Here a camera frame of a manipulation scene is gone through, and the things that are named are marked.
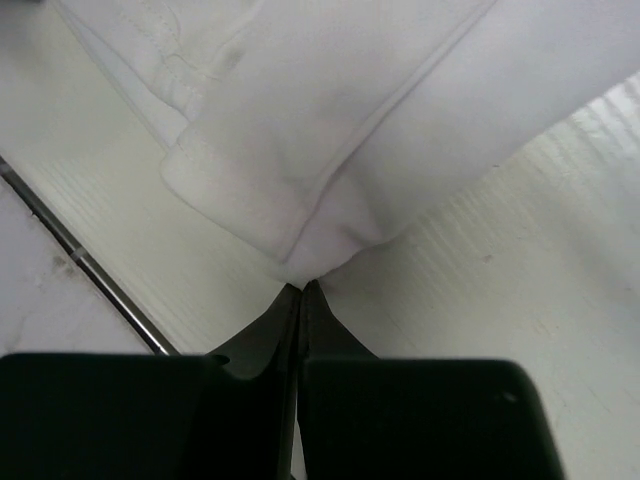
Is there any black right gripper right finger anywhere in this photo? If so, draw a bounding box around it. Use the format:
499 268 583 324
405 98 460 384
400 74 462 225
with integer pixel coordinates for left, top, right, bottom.
298 282 563 479

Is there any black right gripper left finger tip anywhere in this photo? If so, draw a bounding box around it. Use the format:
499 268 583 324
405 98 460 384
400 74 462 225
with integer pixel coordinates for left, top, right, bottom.
1 286 300 479

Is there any white t-shirt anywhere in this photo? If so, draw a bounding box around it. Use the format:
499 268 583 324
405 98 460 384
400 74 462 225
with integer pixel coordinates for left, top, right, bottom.
60 1 639 283

